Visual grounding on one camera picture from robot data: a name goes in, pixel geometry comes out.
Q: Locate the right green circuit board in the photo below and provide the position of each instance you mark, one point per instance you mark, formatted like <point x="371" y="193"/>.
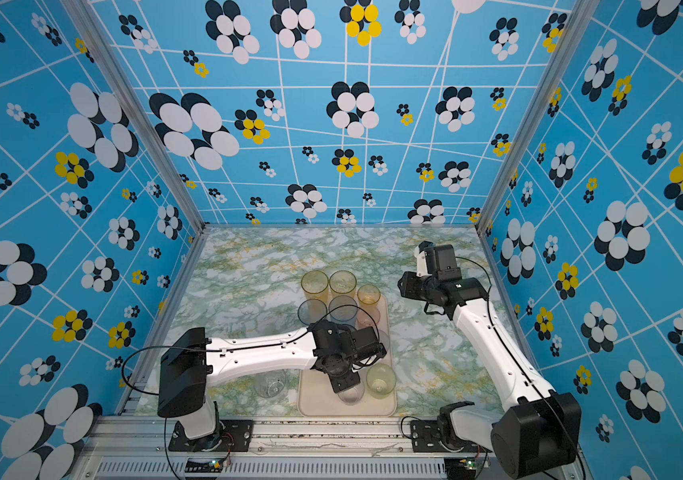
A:
<point x="462" y="468"/>

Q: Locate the amber tall glass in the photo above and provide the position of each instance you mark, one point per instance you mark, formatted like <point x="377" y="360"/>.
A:
<point x="343" y="283"/>
<point x="316" y="285"/>

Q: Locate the left green circuit board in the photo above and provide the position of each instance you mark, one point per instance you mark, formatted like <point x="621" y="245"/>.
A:
<point x="205" y="466"/>

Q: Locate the small clear glass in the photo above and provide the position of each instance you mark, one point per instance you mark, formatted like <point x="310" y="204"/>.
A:
<point x="352" y="395"/>

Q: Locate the blue clear faceted glass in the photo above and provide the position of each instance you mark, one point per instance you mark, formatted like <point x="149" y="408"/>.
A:
<point x="312" y="311"/>

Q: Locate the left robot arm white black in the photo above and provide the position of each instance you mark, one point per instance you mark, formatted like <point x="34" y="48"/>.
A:
<point x="196" y="363"/>

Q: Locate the green circuit board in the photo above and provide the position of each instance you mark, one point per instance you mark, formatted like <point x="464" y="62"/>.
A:
<point x="462" y="468"/>
<point x="205" y="466"/>

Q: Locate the beige plastic tray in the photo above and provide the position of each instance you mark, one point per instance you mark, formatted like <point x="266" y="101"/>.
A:
<point x="317" y="399"/>

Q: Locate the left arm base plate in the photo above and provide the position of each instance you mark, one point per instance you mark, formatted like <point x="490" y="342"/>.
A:
<point x="231" y="436"/>

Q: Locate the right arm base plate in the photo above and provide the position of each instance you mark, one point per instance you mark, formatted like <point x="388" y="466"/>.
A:
<point x="426" y="437"/>

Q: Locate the small yellow glass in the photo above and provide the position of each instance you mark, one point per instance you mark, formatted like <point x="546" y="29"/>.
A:
<point x="368" y="296"/>

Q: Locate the green frosted glass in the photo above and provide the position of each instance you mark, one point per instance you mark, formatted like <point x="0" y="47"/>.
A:
<point x="381" y="380"/>

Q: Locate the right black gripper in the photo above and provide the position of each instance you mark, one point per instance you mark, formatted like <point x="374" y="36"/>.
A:
<point x="408" y="288"/>

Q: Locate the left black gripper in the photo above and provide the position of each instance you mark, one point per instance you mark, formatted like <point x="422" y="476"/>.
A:
<point x="347" y="384"/>

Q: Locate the large clear glass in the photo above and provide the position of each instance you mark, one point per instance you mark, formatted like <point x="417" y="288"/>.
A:
<point x="270" y="384"/>

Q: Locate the blue frosted tall glass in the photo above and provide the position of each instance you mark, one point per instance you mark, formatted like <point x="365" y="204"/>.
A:
<point x="343" y="310"/>

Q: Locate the aluminium front rail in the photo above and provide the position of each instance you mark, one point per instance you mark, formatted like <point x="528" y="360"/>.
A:
<point x="281" y="448"/>

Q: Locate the small pink frosted glass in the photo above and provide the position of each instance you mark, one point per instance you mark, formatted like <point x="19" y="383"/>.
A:
<point x="368" y="316"/>

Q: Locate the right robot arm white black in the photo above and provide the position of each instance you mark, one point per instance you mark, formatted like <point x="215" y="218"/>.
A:
<point x="539" y="428"/>

